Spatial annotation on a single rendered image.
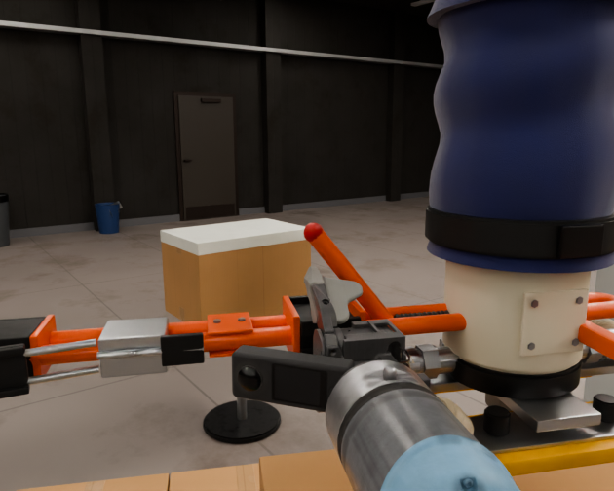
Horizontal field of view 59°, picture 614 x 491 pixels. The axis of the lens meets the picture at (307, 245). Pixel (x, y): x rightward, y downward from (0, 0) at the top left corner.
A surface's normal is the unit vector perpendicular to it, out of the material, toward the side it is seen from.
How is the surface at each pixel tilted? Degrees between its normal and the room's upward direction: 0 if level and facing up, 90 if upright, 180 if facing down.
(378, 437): 40
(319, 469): 0
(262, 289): 90
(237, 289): 90
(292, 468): 0
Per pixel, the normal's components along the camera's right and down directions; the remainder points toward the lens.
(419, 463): -0.42, -0.85
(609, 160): 0.48, 0.13
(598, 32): 0.19, -0.15
